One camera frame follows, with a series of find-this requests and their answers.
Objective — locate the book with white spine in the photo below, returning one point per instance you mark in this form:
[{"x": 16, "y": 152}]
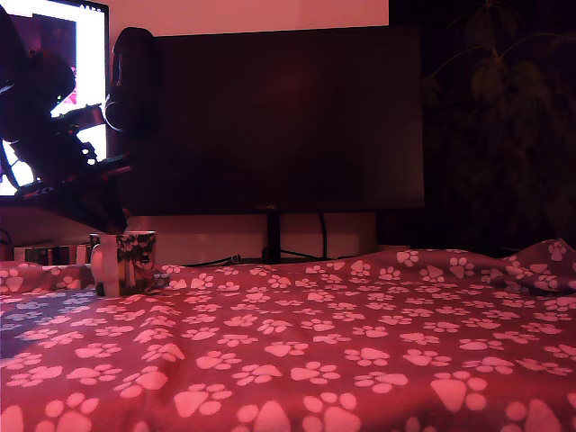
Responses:
[{"x": 81, "y": 254}]

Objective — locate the black headphones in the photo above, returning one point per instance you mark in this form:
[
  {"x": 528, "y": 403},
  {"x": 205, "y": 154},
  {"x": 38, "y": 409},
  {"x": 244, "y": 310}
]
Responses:
[{"x": 132, "y": 81}]

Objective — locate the bright-screen computer monitor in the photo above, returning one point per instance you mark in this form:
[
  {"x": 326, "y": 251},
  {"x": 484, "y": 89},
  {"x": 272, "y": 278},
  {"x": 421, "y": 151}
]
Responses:
[{"x": 92, "y": 67}]

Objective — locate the black monitor stand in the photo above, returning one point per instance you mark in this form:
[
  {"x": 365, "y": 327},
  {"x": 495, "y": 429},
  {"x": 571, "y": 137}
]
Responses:
[{"x": 273, "y": 236}]

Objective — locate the dark Huawei computer monitor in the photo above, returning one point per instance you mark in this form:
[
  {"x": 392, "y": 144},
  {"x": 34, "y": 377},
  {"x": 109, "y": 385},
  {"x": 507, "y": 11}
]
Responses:
[{"x": 292, "y": 121}]

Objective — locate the paw print fleece cloth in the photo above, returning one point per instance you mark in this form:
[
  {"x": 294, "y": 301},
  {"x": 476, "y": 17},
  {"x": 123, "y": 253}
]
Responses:
[{"x": 360, "y": 337}]

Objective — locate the leafy house plant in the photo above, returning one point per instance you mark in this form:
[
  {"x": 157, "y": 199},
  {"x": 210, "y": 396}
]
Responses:
[{"x": 495, "y": 135}]

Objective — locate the wrist camera box on bracket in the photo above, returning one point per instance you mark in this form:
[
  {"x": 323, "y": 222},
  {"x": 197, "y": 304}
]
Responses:
[{"x": 87, "y": 117}]

